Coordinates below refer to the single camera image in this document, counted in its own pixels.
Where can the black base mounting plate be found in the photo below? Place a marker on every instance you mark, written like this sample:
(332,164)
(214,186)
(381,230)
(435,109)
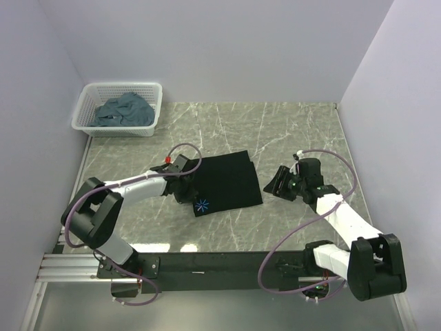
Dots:
(286,272)

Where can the aluminium rail frame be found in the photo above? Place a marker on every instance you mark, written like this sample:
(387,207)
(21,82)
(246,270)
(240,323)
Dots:
(83,268)

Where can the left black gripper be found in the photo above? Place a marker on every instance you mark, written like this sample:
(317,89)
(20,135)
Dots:
(189,196)

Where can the white plastic laundry basket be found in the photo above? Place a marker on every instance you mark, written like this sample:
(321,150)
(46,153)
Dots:
(94,95)

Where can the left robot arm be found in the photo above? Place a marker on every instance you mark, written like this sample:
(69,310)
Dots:
(92,214)

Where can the black t shirt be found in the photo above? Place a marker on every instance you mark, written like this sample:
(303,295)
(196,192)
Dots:
(226,182)

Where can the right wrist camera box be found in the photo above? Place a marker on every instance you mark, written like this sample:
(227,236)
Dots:
(297,157)

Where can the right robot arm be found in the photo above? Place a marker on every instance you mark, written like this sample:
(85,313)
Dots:
(372,264)

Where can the grey blue t shirt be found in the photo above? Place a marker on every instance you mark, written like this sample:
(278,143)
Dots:
(128,110)

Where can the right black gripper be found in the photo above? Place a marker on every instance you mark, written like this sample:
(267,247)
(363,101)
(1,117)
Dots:
(273,186)

